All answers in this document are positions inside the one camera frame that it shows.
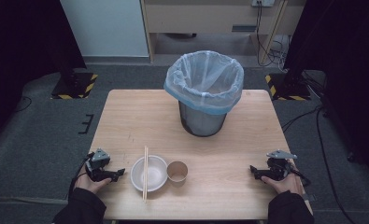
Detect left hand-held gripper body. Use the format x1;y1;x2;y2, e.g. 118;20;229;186
85;147;113;183

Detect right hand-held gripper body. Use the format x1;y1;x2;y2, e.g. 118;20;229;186
260;149;298;182

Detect wooden chopstick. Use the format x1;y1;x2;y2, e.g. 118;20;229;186
144;146;149;200
141;145;148;203

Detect white disposable bowl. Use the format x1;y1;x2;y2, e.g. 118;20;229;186
129;154;169;193

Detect brown paper cup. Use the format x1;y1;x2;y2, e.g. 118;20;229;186
165;160;189;183

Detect metal mesh trash bin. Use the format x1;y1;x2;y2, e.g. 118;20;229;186
177;99;229;138

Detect translucent blue bin bag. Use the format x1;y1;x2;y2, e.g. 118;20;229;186
163;49;246;117

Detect person's right hand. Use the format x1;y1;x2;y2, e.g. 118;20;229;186
261;170;304;196

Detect person's left hand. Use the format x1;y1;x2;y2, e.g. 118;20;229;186
74;172;112;195

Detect striped black stand base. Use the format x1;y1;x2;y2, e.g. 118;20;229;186
50;72;99;101
263;72;313;102

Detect black curtain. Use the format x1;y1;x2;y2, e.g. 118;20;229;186
282;0;369;179
0;0;88;148

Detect left hand-held gripper cable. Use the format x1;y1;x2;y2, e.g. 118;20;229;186
67;151;95;200

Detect hand-held gripper cable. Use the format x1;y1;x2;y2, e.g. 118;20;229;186
289;163;312;189
67;151;95;200

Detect right hand-held gripper cable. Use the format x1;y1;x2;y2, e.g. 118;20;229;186
289;163;312;189

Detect black floor cable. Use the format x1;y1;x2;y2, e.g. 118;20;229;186
14;95;34;114
280;105;325;133
315;106;359;224

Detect black hanging power cables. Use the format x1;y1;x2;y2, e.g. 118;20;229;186
254;1;291;68

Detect grey wall power outlet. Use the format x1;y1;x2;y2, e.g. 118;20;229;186
250;0;276;8

